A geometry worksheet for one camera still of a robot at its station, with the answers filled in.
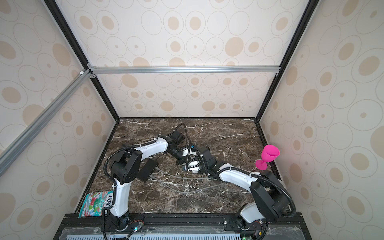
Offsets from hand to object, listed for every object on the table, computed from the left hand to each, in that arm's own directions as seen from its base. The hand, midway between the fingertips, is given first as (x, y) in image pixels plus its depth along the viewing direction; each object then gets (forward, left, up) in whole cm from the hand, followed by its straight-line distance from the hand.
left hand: (195, 162), depth 87 cm
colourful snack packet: (-22, +52, -4) cm, 57 cm away
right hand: (+3, -1, +1) cm, 3 cm away
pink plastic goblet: (+1, -40, +8) cm, 41 cm away
